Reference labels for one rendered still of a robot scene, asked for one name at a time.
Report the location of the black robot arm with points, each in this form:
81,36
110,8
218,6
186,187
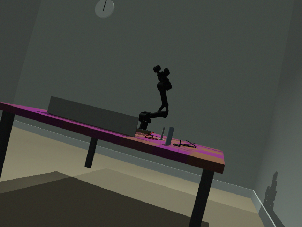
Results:
145,117

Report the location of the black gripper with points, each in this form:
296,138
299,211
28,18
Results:
159,74

